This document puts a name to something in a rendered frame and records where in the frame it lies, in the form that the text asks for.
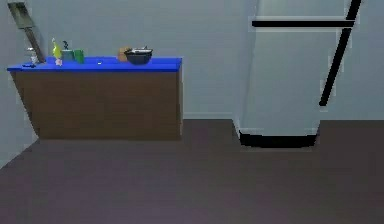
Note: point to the dark blue bowl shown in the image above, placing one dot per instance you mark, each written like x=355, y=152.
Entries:
x=138, y=57

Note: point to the brown cabinet with blue top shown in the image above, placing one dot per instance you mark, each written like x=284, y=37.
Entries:
x=106, y=100

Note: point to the brown bread loaf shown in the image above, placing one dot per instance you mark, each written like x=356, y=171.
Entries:
x=121, y=54

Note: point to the pale grey fridge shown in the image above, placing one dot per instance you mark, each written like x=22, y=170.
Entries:
x=283, y=83

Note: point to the green cup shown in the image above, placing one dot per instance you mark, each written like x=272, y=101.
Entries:
x=79, y=56

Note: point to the grey soap dispenser bottle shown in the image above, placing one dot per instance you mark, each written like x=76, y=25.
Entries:
x=67, y=53

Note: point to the small pink round object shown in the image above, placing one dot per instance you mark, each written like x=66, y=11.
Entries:
x=59, y=62

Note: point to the yellow green spray bottle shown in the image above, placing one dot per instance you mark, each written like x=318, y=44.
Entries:
x=56, y=50

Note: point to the grey metal tap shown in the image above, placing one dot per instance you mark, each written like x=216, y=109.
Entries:
x=32, y=56

